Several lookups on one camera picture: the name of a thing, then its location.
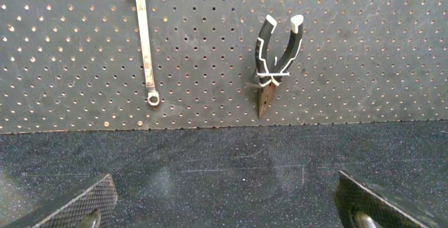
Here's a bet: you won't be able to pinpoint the black and white pliers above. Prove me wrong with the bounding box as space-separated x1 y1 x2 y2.
254 13 305 120

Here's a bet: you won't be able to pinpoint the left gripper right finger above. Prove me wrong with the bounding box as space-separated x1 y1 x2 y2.
333 170 448 228

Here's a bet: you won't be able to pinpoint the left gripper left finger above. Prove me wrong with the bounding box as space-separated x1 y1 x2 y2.
0 173 119 228

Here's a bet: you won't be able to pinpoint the black pegboard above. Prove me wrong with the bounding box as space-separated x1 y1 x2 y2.
0 0 448 135

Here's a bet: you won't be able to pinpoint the wrench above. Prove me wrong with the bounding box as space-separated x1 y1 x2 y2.
128 0 162 108

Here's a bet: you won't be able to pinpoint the metal hook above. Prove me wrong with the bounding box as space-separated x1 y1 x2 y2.
255 56 292 83

